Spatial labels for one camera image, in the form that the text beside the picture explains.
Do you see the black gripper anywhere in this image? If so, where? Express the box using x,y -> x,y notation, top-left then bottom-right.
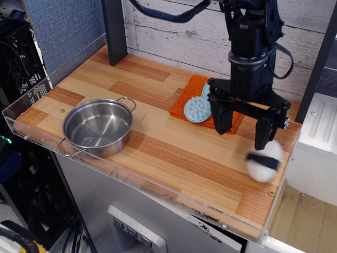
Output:
207,56 -> 291,150

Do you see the white plush sushi toy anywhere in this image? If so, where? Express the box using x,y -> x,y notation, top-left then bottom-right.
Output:
246,140 -> 283,183

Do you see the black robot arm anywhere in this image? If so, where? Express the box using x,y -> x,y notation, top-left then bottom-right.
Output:
208,1 -> 291,150

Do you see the light blue scalp brush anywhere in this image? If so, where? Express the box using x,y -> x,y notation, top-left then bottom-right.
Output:
184,83 -> 211,123

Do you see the orange folded cloth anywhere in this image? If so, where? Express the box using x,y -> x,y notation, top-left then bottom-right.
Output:
169,74 -> 243,134

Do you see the white grooved side box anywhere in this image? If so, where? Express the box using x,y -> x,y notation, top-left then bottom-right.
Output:
285,93 -> 336,206

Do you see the stainless steel pot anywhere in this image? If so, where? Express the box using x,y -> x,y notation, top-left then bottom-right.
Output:
56,97 -> 137,158

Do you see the clear acrylic table guard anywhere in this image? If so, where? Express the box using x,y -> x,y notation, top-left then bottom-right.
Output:
3,47 -> 301,243

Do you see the blue fabric partition panel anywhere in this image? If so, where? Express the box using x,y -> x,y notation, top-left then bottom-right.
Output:
23,0 -> 106,86

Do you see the black perforated crate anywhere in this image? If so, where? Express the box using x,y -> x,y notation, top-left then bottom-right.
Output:
1,22 -> 48,107

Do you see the dark grey right post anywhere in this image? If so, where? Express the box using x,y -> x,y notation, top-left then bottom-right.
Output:
295,4 -> 336,124

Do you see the dark grey post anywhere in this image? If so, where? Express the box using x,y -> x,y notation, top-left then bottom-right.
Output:
295,4 -> 336,124
101,0 -> 128,66

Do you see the black braided cable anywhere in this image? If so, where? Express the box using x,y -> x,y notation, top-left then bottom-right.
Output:
128,0 -> 211,24

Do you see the dark grey left post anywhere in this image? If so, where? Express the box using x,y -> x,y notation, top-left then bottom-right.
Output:
101,0 -> 128,66

